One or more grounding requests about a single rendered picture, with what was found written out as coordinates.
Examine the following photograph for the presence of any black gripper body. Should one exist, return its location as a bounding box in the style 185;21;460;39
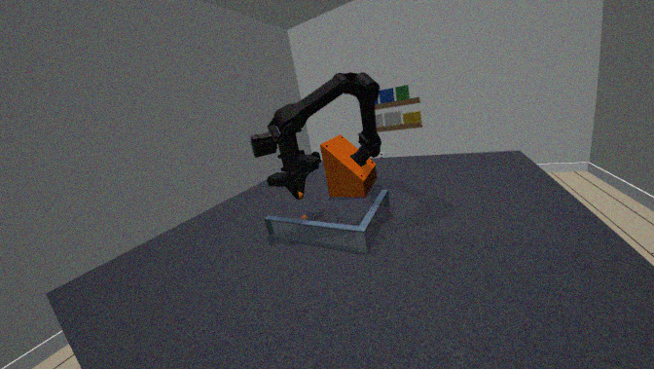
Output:
267;147;307;187

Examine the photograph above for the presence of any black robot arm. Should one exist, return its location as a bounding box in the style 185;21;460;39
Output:
251;72;382;172

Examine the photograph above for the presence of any clear l-shaped low wall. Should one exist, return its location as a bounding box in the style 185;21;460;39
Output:
266;192;390;253

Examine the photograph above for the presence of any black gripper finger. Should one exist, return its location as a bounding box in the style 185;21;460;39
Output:
285;178;299;199
295;171;310;193

